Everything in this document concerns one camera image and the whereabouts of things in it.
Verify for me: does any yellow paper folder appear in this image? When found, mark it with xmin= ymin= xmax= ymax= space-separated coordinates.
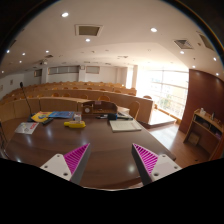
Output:
xmin=32 ymin=112 xmax=50 ymax=123

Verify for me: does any ceiling air vent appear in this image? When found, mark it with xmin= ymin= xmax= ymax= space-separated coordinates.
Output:
xmin=75 ymin=24 xmax=102 ymax=37

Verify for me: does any wooden bookshelf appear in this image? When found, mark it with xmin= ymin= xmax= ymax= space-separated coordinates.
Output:
xmin=184 ymin=108 xmax=224 ymax=156

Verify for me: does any wooden desktop organizer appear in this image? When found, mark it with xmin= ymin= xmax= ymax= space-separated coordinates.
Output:
xmin=81 ymin=101 xmax=118 ymax=115

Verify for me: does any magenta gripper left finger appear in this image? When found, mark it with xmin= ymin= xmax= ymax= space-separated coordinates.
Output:
xmin=41 ymin=143 xmax=91 ymax=185

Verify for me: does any white red leaflet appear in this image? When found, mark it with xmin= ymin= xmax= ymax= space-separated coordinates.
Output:
xmin=15 ymin=122 xmax=38 ymax=134

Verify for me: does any yellow power strip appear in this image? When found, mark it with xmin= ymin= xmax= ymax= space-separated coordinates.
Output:
xmin=64 ymin=121 xmax=86 ymax=128

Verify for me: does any large bright window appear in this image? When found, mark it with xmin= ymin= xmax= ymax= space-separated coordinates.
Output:
xmin=136 ymin=70 xmax=189 ymax=118

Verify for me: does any black gooseneck microphone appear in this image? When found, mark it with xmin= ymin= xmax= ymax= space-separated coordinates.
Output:
xmin=20 ymin=82 xmax=35 ymax=122

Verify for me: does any wooden chair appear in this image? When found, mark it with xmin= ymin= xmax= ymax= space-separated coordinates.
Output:
xmin=129 ymin=101 xmax=140 ymax=119

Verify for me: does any blue book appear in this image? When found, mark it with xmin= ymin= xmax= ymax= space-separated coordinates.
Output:
xmin=48 ymin=111 xmax=74 ymax=119

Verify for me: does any dark blue box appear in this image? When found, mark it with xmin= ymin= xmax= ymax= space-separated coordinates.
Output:
xmin=107 ymin=113 xmax=117 ymax=120

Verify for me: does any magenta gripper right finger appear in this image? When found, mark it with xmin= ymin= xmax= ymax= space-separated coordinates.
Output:
xmin=132 ymin=143 xmax=181 ymax=185

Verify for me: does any black remote control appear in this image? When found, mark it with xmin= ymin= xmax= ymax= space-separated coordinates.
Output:
xmin=42 ymin=118 xmax=53 ymax=125

